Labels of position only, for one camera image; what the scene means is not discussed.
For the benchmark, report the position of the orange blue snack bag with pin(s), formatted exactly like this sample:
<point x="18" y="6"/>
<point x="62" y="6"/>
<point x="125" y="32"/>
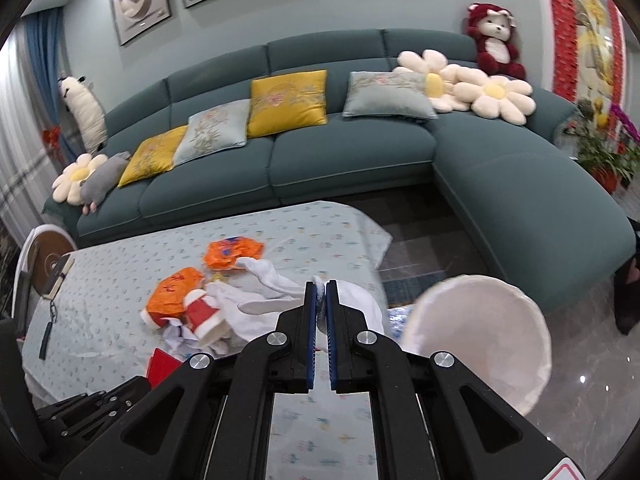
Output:
<point x="223" y="254"/>

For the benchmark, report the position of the white lined trash bin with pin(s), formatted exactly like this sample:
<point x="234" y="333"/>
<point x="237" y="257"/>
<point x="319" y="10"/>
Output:
<point x="492" y="327"/>

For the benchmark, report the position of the teal sectional sofa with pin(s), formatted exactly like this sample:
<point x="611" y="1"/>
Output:
<point x="539" y="220"/>

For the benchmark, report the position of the white sheep plush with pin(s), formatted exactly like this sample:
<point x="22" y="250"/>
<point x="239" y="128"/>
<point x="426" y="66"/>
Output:
<point x="86" y="110"/>

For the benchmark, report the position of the white daisy pillow left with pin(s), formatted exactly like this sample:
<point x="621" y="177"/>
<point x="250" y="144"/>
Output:
<point x="66" y="187"/>

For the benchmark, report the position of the red white plush bear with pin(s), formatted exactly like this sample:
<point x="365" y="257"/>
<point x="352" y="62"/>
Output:
<point x="491" y="27"/>

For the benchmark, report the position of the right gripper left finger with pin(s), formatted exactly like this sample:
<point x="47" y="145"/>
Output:
<point x="284" y="358"/>

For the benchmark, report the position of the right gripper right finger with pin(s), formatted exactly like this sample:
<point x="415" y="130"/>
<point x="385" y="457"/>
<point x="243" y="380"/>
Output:
<point x="360" y="358"/>

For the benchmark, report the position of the round wooden side table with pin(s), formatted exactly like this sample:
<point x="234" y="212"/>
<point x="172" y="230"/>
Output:
<point x="37" y="264"/>

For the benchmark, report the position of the red small packet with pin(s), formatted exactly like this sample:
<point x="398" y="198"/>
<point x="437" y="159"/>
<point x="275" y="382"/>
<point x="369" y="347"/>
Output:
<point x="161" y="365"/>

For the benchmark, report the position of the red festive wall decoration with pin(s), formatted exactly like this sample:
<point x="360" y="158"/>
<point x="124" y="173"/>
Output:
<point x="589" y="54"/>

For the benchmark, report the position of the framed picture left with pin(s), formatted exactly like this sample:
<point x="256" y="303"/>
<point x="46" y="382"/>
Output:
<point x="134" y="17"/>

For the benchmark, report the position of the grey mouse plush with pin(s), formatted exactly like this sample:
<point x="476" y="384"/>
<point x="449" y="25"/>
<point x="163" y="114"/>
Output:
<point x="94" y="190"/>

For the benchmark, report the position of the yellow embroidered cushion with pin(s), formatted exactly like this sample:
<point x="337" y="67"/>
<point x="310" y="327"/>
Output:
<point x="287" y="102"/>
<point x="153" y="156"/>

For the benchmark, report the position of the grey embroidered cushion right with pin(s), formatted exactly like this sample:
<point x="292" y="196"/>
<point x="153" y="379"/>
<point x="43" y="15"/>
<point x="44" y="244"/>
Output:
<point x="388" y="94"/>

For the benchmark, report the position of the white daisy pillow back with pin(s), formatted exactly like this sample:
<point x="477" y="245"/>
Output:
<point x="440" y="77"/>

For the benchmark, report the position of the white plastic bag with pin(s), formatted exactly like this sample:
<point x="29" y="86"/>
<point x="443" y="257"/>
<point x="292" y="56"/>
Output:
<point x="249" y="314"/>

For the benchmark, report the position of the black remote on strap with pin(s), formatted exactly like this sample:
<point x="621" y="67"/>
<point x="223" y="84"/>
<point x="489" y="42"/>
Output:
<point x="53" y="313"/>

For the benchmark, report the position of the blue curtain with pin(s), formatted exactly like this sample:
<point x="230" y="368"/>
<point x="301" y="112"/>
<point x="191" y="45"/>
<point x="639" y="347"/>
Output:
<point x="43" y="32"/>

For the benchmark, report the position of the grey embroidered cushion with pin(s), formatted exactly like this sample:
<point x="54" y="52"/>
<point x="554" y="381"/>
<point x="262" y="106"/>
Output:
<point x="214" y="130"/>
<point x="388" y="94"/>

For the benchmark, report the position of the white daisy pillow front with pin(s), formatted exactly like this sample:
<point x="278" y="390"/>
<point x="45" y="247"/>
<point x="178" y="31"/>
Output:
<point x="494" y="97"/>

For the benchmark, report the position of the floral light blue tablecloth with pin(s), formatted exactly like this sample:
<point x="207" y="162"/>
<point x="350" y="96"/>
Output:
<point x="100" y="340"/>

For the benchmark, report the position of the white daisy pillow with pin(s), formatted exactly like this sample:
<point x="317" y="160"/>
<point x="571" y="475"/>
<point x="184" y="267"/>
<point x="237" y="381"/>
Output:
<point x="440" y="77"/>
<point x="66" y="187"/>
<point x="494" y="97"/>

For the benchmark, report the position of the red white paper cup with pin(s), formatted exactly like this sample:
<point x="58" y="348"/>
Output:
<point x="204" y="319"/>

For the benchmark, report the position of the orange snack wrapper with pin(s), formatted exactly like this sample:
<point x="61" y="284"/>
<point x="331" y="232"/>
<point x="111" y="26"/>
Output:
<point x="166" y="302"/>

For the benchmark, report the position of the potted flower plant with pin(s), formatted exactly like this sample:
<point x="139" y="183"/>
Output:
<point x="607" y="144"/>

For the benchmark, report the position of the grey embroidered cushion left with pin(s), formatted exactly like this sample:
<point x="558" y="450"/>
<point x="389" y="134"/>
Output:
<point x="214" y="130"/>

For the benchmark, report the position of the yellow embroidered cushion left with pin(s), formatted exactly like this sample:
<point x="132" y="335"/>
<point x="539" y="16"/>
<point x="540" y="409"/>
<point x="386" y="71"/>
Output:
<point x="153" y="156"/>

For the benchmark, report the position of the yellow embroidered cushion centre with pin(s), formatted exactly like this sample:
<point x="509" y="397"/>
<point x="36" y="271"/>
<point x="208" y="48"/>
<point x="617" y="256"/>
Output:
<point x="287" y="102"/>

